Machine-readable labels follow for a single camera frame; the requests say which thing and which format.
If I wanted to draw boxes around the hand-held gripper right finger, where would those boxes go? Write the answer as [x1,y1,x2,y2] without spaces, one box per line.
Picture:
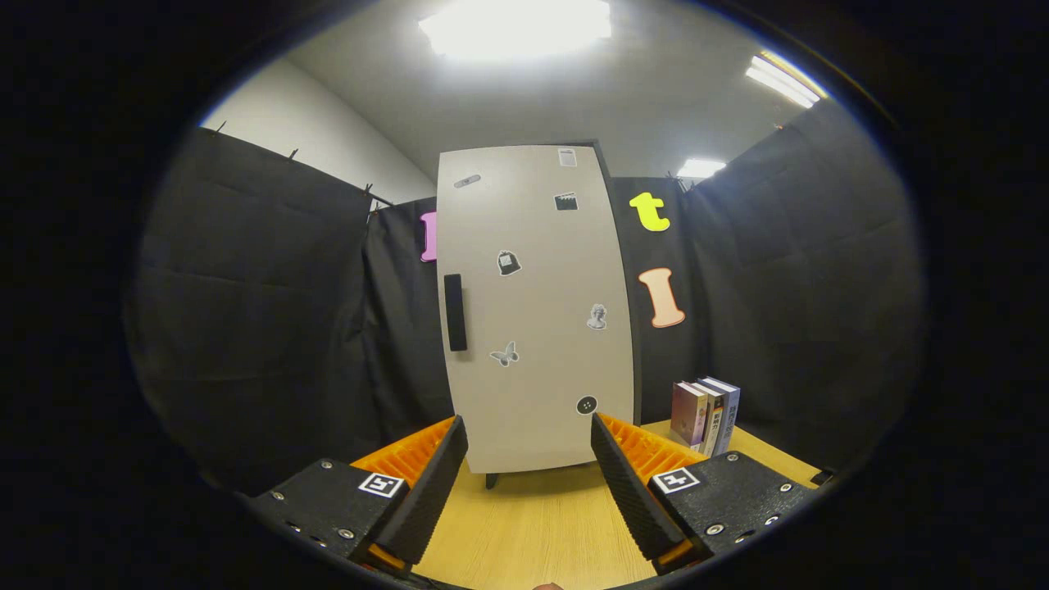
[590,412,829,574]

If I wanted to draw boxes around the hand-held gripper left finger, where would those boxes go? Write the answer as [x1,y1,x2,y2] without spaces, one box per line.
[248,414,470,572]

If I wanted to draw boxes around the beige cabinet door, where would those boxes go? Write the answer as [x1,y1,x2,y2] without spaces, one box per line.
[437,145,636,474]

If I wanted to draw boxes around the dark grey cabinet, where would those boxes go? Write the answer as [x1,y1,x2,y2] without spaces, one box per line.
[438,139,643,490]

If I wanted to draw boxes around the white book with dark spine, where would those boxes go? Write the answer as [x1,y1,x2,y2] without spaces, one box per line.
[697,379,729,456]

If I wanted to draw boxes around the black backdrop cloth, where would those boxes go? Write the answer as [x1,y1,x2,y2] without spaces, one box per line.
[123,98,927,492]

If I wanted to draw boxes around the long ceiling light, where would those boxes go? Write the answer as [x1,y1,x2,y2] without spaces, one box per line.
[744,51,822,109]

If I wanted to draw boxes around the large ceiling light panel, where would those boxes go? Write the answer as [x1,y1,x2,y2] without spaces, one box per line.
[418,0,613,60]

